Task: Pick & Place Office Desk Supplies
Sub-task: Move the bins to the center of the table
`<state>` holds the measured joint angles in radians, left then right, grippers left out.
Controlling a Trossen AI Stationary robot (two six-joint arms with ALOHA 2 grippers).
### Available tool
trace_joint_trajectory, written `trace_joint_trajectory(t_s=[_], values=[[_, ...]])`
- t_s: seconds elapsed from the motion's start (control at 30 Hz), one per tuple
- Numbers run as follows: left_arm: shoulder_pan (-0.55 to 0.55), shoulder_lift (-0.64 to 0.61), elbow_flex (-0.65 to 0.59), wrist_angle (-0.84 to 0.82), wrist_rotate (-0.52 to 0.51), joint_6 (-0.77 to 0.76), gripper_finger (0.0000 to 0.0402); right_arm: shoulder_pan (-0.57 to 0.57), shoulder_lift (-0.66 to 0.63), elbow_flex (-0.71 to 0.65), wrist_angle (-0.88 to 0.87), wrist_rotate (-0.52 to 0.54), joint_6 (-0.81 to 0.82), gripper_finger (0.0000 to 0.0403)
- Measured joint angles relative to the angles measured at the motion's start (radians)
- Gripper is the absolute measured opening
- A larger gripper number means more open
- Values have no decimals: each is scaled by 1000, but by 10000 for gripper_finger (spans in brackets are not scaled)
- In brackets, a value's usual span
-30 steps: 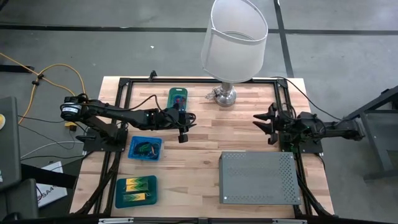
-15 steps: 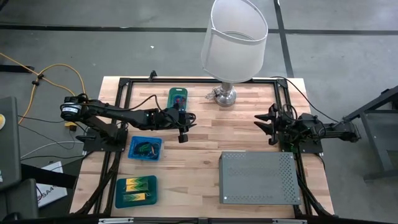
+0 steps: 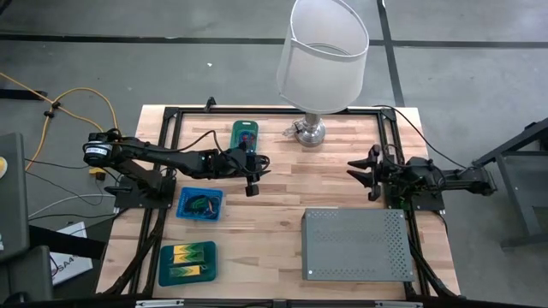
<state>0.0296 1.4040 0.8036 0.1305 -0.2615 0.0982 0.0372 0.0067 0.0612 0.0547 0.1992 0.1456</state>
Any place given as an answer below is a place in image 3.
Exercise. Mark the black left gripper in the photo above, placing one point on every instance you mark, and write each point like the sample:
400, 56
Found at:
240, 164

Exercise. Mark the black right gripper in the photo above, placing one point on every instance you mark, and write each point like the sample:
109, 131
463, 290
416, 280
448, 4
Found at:
394, 175

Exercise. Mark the blue coil wristband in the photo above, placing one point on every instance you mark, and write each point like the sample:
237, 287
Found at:
245, 138

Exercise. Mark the mint green plastic bin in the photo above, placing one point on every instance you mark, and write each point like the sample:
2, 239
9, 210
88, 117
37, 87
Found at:
236, 128

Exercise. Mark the orange rubber band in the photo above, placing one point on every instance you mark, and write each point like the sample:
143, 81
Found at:
210, 207

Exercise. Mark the green rubber band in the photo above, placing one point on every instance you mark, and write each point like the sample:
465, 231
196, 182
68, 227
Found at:
198, 204

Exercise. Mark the blue plastic basket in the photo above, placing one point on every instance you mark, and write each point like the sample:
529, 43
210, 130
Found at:
183, 205

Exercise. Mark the dark green plastic tray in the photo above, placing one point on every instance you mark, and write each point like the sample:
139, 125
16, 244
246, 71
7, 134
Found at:
164, 265

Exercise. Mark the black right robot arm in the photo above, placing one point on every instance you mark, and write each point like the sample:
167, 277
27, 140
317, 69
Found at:
454, 179

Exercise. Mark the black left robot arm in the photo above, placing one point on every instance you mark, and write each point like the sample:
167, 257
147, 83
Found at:
150, 152

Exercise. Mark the grey perforated metal riser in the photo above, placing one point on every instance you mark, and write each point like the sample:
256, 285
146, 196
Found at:
355, 244

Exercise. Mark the silver table lamp white shade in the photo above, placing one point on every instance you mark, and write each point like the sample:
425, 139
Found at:
321, 64

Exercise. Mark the grey metal stand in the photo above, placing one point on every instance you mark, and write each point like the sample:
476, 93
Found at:
522, 179

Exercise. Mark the white cardboard box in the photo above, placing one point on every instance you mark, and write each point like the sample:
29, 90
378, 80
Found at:
73, 265

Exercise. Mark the grey cabinet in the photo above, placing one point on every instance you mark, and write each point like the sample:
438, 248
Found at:
13, 192

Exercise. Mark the yellow round object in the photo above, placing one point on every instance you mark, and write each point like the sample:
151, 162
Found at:
3, 167

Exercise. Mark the dark grey case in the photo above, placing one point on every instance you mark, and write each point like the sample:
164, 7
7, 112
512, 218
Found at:
25, 274

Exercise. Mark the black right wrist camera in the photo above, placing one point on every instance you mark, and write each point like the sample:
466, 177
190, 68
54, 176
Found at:
419, 169

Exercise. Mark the black metal table frame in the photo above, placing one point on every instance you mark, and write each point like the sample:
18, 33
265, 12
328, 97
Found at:
278, 110

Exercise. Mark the black frame bracket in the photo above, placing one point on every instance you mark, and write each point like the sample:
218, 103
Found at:
210, 103

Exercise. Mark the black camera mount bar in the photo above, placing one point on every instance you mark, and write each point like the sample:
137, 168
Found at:
278, 304

